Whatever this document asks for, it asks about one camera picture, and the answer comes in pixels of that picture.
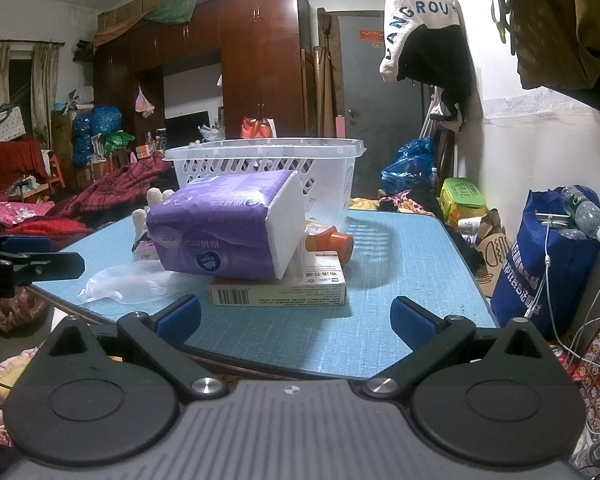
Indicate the white and black hoodie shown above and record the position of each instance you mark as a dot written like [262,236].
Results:
[410,15]

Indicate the clear plastic water bottle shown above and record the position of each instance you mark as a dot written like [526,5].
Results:
[582,212]

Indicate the purple tissue pack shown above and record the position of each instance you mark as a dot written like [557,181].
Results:
[215,225]

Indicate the red plaid blanket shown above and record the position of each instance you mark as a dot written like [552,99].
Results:
[115,187]

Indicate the blue tote bag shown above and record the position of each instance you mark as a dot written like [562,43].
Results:
[540,280]

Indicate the orange and white bag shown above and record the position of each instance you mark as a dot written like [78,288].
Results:
[257,129]

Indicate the white plastic basket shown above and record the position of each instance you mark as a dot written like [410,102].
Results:
[260,160]

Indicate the black monitor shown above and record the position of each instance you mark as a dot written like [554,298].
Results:
[185,130]

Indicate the green plastic bag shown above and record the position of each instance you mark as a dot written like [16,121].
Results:
[116,140]

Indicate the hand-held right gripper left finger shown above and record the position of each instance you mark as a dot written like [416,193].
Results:
[179,317]

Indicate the olive jacket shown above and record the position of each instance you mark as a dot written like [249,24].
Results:
[560,25]

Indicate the beige curtain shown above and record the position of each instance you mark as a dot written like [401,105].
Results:
[44,85]

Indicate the clear plastic bag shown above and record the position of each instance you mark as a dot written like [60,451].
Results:
[130,282]

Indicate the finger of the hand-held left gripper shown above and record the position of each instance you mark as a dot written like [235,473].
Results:
[27,245]
[50,266]

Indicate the green box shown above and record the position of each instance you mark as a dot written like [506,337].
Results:
[462,200]

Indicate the beige plush toy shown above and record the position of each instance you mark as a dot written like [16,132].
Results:
[156,196]

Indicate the blue sack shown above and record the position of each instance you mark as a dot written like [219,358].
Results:
[97,125]

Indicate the brown jacket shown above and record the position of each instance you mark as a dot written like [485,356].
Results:
[15,312]

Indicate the white plastic bag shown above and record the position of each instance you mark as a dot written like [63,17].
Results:
[212,132]

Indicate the grey door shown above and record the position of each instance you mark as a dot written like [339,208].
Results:
[365,90]

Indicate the dark cloth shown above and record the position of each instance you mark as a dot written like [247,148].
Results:
[425,200]

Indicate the blue plastic bag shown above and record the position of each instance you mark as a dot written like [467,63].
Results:
[405,167]

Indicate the orange bottle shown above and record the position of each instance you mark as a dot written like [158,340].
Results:
[332,242]

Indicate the brown paper bag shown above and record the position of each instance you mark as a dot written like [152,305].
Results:
[492,255]

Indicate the white gift bag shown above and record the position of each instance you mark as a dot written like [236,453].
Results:
[7,125]

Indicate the blue cutting mat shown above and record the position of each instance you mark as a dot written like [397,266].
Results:
[395,270]

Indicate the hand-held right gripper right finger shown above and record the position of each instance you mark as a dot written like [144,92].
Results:
[411,321]

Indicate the white medicine box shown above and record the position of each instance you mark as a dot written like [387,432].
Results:
[290,290]

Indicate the plastic clothes hanger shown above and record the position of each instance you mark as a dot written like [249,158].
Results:
[502,10]

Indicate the yellow patterned blanket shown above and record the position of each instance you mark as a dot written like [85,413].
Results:
[367,205]

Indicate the small pink box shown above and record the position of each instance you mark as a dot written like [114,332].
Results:
[146,251]

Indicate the pink floral bedding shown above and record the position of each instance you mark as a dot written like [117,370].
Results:
[5,212]

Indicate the dark wooden wardrobe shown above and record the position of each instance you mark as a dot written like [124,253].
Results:
[260,60]

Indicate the pink plastic bag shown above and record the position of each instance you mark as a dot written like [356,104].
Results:
[144,101]

